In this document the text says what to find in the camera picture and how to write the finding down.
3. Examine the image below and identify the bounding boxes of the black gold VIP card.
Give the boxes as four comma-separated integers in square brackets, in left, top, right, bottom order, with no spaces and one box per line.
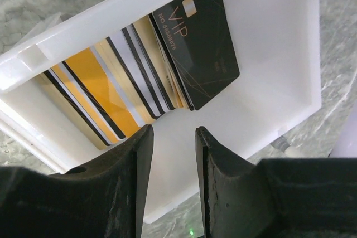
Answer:
[149,0,240,110]

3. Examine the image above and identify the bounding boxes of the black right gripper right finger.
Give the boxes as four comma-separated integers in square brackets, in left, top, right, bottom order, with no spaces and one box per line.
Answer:
[195,127,356,237]

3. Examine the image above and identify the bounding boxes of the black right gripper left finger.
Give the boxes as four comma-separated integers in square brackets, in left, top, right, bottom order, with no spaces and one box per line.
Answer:
[1,125,154,237]

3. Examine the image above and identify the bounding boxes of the small white peg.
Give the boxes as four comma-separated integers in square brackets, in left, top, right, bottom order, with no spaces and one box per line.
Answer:
[271,136,291,153]

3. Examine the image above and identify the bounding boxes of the white card tray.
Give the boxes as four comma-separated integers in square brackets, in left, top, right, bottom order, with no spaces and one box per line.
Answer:
[1,0,321,223]

